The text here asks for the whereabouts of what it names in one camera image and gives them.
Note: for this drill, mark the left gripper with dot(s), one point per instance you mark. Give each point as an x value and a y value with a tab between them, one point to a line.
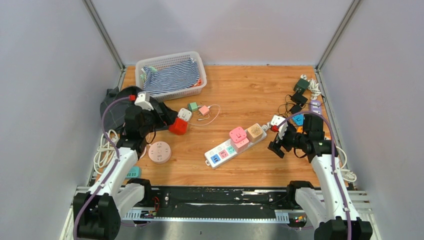
168	117

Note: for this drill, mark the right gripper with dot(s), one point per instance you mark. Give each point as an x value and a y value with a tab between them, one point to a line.
276	145

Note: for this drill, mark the red plug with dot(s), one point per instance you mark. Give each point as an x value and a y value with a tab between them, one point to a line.
179	127

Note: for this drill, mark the white plug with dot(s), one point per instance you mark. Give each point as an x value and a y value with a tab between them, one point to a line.
185	114

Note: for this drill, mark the beige plug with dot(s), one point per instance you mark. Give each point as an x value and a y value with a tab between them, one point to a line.
254	133

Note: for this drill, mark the light pink cube plug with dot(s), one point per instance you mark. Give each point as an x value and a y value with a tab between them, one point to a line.
241	145

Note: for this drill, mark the blue plug adapter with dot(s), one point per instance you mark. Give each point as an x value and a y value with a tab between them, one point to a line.
298	119

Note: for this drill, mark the round pink socket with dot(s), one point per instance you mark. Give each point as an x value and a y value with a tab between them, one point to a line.
159	152

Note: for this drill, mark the white long power strip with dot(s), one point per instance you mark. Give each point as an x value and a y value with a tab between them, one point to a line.
224	152

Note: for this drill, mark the black power adapter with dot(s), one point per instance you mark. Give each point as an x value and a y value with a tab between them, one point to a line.
288	109

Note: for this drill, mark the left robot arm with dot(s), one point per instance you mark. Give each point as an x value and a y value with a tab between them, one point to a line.
98	213

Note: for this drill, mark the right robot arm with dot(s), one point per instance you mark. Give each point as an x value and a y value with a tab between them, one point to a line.
334	217

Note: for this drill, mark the green small charger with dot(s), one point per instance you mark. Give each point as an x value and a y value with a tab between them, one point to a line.
193	106

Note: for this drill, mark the white plastic basket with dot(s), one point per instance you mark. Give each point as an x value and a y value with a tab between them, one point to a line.
170	60

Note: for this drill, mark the striped cloth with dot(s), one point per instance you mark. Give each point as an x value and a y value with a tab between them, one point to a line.
178	77

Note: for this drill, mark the black adapter at right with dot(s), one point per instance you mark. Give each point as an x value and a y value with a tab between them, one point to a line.
298	99

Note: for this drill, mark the dark grey plaid cloth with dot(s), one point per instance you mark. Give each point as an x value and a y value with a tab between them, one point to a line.
115	116

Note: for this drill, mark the purple power strip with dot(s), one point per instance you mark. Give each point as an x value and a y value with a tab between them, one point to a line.
315	106

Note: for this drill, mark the teal power strip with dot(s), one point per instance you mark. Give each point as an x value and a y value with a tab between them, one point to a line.
134	172

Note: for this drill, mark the dark green adapter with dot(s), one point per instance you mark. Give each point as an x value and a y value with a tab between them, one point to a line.
301	86

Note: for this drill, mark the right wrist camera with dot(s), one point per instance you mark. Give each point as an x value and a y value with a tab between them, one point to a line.
279	125

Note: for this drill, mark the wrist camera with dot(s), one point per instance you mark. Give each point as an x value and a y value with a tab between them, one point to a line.
143	101
279	125

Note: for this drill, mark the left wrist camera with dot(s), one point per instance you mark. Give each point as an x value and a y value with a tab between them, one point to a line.
143	101

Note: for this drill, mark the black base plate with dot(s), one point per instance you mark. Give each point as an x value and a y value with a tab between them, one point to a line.
217	202

